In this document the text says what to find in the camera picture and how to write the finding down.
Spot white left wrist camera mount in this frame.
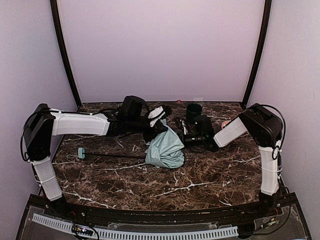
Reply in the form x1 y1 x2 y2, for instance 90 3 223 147
147 106 166 128

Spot black cylindrical cup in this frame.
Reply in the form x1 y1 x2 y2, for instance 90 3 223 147
186 103 203 125

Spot grey slotted cable duct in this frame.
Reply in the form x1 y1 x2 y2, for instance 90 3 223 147
31 213 239 240

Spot mint green folding umbrella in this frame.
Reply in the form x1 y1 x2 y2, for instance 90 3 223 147
77 124 185 169

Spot red white patterned bowl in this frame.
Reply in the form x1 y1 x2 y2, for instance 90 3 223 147
221 120 231 129

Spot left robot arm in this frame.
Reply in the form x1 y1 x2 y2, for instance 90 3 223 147
19 95 172 203

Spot black curved front rail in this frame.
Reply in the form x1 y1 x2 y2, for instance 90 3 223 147
37 197 284 226

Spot left black frame post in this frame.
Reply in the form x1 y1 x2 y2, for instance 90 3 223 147
49 0 82 108

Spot black frame post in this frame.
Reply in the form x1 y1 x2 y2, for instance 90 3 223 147
49 0 82 108
241 0 272 109

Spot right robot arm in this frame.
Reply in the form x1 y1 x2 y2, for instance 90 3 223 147
174 103 286 196

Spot right black frame post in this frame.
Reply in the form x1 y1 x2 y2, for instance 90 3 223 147
241 0 272 109

